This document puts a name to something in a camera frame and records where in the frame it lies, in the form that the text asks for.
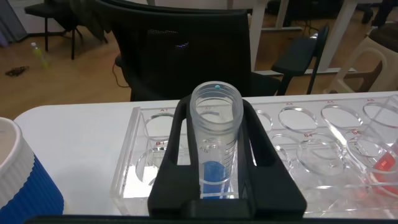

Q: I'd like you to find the blue and white paper cup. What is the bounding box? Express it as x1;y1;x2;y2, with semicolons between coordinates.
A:
0;116;65;224

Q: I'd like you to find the black office chair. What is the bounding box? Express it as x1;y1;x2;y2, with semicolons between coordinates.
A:
93;0;330;103

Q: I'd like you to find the green drink bottle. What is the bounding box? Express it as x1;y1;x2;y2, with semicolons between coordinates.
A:
30;42;50;70

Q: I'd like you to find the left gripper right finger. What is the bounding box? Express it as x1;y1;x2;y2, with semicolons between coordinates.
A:
237;98;308;219

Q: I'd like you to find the grey tall cabinet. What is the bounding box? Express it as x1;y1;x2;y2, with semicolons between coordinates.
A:
0;0;28;47

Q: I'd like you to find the white standing desk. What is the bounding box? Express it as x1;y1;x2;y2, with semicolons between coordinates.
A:
248;0;360;77

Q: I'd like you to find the black side chair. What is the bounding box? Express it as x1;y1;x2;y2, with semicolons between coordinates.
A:
24;0;85;60

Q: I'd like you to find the black cable bundle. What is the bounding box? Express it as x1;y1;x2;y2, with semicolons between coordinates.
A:
4;65;30;78

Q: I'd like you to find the brown plastic stool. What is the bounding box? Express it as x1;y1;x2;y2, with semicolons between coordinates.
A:
323;21;398;94

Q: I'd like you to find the olive green jacket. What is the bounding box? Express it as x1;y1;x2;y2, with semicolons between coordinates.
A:
68;0;109;44

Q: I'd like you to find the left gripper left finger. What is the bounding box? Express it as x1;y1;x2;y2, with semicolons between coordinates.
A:
147;95;202;219

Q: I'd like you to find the test tube with blue pigment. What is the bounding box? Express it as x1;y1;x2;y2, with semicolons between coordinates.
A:
189;80;244;200

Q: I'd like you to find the test tube with red pigment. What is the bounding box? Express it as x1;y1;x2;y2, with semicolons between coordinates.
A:
357;93;398;200

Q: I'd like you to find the clear acrylic test tube rack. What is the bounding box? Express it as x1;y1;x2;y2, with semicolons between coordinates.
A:
109;95;398;219

